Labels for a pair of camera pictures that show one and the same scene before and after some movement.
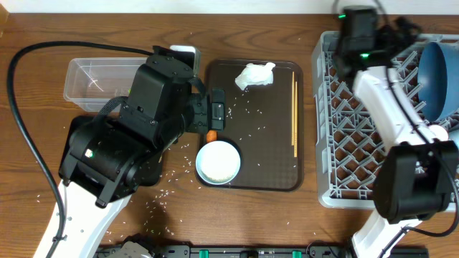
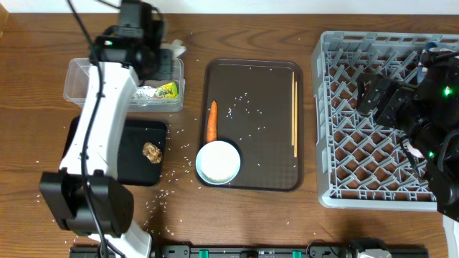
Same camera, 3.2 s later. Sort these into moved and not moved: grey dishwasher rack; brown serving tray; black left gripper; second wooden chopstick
Moved: black left gripper
Not moved: brown serving tray; second wooden chopstick; grey dishwasher rack
